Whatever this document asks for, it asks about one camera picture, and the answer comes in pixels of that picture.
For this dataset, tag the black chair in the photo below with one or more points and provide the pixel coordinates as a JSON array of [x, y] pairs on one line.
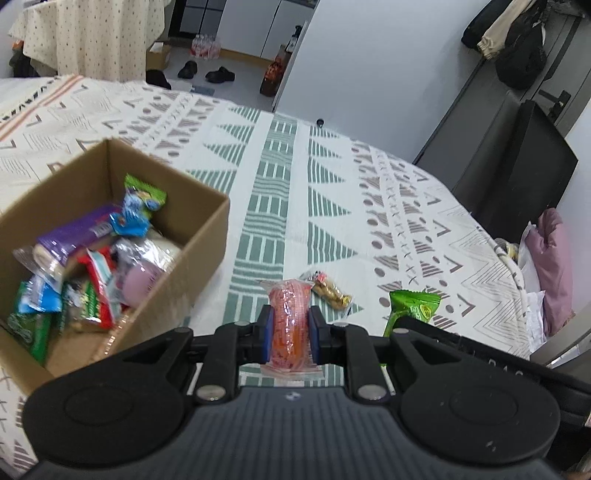
[[517, 170]]

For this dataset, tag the pink pillow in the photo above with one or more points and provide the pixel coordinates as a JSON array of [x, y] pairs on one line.
[[551, 267]]

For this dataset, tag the pack of water bottles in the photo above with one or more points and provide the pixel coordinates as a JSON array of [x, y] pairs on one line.
[[206, 46]]

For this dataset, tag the beige hanging garment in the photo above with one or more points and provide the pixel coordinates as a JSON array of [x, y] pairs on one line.
[[496, 32]]

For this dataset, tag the black bag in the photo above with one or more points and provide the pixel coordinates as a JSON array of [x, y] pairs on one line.
[[158, 79]]

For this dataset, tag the brown cardboard box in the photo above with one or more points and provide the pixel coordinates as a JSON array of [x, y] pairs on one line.
[[184, 207]]

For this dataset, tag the table with dotted tablecloth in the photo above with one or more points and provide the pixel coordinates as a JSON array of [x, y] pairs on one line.
[[92, 32]]

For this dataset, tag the clear pastry snack packet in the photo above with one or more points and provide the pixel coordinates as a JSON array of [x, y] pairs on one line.
[[44, 258]]

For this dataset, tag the purple snack packet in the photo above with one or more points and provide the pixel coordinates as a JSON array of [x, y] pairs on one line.
[[74, 235]]

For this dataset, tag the black hanging jacket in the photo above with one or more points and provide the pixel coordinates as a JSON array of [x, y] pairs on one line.
[[521, 55]]

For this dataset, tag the red shopping bag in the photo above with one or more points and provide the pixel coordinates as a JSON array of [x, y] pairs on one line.
[[273, 74]]

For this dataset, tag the black framed glass door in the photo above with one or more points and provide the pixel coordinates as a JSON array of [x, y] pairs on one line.
[[194, 16]]

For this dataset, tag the white kitchen cabinet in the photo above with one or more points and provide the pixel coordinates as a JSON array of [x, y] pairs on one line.
[[286, 27]]

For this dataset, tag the green and blue snack packet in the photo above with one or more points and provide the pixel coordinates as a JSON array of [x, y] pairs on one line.
[[138, 207]]

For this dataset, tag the dark green snack packet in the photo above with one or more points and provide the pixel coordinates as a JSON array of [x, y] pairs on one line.
[[30, 332]]

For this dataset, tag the black slipper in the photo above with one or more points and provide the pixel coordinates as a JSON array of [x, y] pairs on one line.
[[188, 70], [220, 75]]

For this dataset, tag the black spray bottle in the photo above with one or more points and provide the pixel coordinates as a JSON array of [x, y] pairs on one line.
[[293, 39]]

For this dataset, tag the red mesh print snack packet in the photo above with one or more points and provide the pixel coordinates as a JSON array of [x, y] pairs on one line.
[[290, 323]]

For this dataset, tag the red white green snack packet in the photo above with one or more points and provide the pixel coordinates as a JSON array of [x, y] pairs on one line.
[[99, 281]]

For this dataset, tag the blue flat item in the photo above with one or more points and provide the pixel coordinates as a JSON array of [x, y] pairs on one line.
[[205, 90]]

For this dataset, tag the clear nut snack packet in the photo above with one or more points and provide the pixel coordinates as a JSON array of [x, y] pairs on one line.
[[330, 290]]

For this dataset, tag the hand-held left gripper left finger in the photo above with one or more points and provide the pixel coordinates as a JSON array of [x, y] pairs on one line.
[[265, 334]]

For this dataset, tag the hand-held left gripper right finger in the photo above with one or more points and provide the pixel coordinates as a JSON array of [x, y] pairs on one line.
[[315, 334]]

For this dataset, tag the small cardboard box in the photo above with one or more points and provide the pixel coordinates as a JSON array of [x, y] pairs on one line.
[[158, 55]]

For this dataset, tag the pink round snack packet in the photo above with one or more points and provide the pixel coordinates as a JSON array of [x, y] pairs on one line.
[[138, 281]]

